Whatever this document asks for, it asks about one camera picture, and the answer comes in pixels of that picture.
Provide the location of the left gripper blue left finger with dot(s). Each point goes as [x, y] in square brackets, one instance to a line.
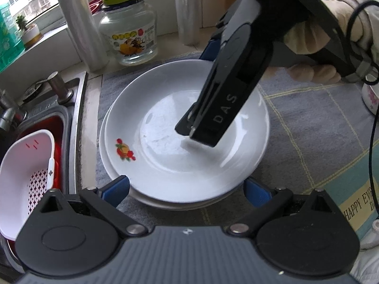
[115, 191]

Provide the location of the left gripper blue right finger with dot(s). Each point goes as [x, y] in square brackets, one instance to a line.
[256, 193]

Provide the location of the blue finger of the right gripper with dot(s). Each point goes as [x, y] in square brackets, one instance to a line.
[186, 124]
[211, 50]

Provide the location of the white plate back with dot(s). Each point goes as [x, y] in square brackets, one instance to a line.
[141, 141]

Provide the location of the white plate with stain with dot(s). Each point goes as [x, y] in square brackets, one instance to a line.
[118, 186]

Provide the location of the white bowl front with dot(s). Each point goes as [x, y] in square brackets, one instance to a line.
[370, 97]

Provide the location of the right white sleeve forearm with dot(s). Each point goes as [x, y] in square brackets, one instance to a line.
[365, 28]

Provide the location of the chrome kitchen faucet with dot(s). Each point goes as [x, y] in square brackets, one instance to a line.
[12, 114]

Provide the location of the right gloved hand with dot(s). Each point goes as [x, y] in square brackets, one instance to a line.
[309, 38]

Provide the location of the plastic wrap roll tall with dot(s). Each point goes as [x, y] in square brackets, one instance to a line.
[188, 21]

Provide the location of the grey checked dish mat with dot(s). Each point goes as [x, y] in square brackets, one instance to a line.
[319, 138]

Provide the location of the glass jar yellow lid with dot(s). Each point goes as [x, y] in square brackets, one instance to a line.
[129, 27]

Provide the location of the white colander basket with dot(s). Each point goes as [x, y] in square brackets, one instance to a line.
[27, 173]

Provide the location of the red wash basin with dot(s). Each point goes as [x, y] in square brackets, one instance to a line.
[36, 162]

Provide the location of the soap dispenser pump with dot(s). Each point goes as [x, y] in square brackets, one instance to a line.
[57, 84]

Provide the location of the plastic bag roll white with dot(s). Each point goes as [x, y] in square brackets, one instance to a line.
[84, 33]

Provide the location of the small potted plant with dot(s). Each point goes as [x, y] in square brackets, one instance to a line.
[30, 33]

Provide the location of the green detergent bottle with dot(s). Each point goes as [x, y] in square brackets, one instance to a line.
[11, 45]

